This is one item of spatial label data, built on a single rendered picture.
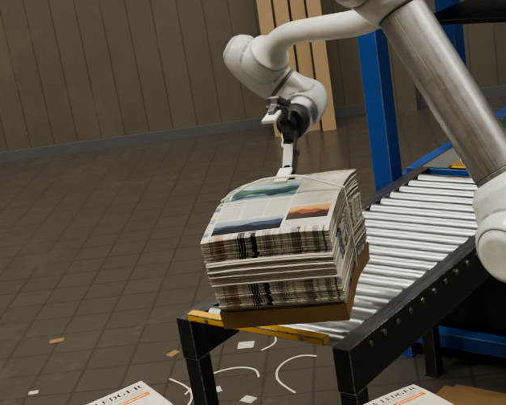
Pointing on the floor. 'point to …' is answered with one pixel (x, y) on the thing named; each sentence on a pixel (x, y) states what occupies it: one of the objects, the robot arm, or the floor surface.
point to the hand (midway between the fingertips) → (275, 149)
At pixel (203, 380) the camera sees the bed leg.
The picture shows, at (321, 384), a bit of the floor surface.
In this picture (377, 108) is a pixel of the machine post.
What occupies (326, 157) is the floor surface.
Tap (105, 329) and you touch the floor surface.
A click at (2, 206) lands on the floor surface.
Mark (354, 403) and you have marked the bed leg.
